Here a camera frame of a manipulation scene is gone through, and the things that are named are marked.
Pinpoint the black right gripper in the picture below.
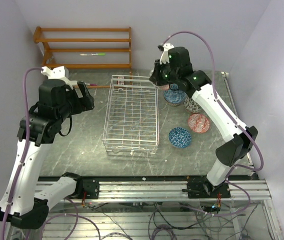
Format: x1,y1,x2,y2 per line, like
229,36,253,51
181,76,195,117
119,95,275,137
150,59,179,87

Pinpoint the red diamond pattern bowl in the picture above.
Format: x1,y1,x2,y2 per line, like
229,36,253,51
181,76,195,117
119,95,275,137
187,113,210,134

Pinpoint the blue triangle pattern bowl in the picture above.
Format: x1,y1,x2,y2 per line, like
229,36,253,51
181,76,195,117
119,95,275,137
168,127,192,149

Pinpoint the white bowl with dot pattern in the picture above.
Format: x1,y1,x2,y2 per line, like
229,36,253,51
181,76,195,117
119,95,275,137
158,84,170,91

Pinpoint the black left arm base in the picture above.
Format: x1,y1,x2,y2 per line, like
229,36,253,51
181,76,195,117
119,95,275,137
80,178,100,200

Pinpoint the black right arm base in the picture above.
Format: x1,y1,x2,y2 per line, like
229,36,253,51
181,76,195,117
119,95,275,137
181,175,231,199

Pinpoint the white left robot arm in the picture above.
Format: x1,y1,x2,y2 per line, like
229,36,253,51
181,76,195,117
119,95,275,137
0,79,94,230

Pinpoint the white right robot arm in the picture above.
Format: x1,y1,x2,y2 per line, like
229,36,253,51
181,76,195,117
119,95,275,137
150,43,258,198

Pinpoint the wooden shelf rack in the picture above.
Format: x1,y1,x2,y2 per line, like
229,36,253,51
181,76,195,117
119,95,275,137
33,26,133,89

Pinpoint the blue floral pattern bowl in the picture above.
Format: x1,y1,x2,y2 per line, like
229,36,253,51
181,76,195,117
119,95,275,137
163,84,187,106

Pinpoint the brown leaf pattern bowl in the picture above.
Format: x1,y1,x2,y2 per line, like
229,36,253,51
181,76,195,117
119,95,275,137
183,97,202,114

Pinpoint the green marker pen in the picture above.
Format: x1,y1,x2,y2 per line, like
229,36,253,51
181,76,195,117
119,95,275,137
80,52,106,56

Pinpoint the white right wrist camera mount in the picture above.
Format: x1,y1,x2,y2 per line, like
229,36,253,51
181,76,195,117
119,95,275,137
158,43,174,65

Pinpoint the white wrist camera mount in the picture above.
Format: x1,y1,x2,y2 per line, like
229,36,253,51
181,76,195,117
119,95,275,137
41,66,77,89
158,43,174,65

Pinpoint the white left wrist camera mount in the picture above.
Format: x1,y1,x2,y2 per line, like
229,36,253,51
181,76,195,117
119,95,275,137
41,66,77,89

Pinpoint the white wire dish rack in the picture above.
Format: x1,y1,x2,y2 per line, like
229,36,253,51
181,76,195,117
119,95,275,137
102,74,159,154

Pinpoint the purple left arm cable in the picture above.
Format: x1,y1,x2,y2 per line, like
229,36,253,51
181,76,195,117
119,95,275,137
1,67,45,240

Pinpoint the aluminium rail frame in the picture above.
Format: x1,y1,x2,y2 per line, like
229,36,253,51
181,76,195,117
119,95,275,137
4,71,284,240

